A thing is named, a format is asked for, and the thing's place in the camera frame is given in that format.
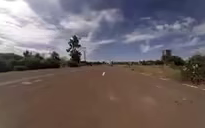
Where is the green roadside bush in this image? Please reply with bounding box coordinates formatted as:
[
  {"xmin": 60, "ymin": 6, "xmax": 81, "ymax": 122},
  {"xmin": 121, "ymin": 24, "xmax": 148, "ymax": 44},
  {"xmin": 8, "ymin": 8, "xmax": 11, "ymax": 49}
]
[{"xmin": 180, "ymin": 53, "xmax": 205, "ymax": 84}]

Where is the dry grass verge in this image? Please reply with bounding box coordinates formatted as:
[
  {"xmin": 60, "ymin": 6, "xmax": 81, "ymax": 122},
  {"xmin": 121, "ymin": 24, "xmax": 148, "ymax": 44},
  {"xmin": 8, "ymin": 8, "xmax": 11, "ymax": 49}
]
[{"xmin": 118, "ymin": 63, "xmax": 205, "ymax": 88}]

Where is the reddish brown asphalt road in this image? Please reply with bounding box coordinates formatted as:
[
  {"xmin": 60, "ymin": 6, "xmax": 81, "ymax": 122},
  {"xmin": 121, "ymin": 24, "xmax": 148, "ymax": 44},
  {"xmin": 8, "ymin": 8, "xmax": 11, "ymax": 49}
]
[{"xmin": 0, "ymin": 64, "xmax": 205, "ymax": 128}]

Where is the pole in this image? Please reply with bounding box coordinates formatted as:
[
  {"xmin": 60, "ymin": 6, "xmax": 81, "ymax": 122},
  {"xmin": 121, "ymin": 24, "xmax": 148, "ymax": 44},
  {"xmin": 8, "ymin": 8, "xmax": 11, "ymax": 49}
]
[{"xmin": 81, "ymin": 46, "xmax": 87, "ymax": 63}]

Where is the row of green bushes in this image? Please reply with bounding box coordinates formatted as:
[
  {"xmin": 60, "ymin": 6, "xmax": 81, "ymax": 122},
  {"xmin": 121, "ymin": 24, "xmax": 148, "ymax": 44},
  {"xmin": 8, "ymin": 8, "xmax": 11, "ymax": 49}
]
[{"xmin": 0, "ymin": 49, "xmax": 91, "ymax": 74}]

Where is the tall dark tree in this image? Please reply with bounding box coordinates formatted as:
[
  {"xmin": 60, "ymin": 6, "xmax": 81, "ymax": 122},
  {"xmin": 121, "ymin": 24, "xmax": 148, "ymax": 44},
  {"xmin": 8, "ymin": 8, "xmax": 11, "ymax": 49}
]
[{"xmin": 66, "ymin": 34, "xmax": 82, "ymax": 64}]

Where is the white road edge line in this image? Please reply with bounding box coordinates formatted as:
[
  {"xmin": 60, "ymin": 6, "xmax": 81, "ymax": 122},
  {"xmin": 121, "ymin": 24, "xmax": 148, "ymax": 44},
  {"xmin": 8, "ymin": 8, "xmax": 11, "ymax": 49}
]
[{"xmin": 181, "ymin": 82, "xmax": 205, "ymax": 94}]

